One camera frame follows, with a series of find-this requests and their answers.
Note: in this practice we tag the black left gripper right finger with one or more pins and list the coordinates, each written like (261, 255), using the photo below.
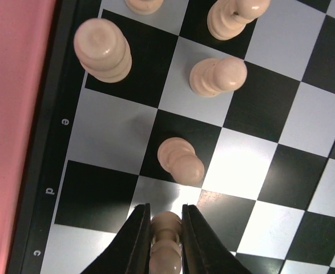
(202, 250)

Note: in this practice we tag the pink plastic tray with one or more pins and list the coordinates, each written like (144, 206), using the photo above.
(24, 34)

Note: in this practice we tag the white pawn tray edge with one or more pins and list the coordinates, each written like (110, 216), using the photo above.
(227, 19)

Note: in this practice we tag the white pawn row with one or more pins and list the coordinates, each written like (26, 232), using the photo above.
(212, 77)

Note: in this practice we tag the black white chess board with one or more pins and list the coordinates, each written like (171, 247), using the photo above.
(268, 148)

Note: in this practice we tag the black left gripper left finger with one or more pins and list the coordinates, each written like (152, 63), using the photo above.
(129, 252)

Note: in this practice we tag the white bishop chess piece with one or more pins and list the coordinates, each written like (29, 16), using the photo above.
(103, 50)

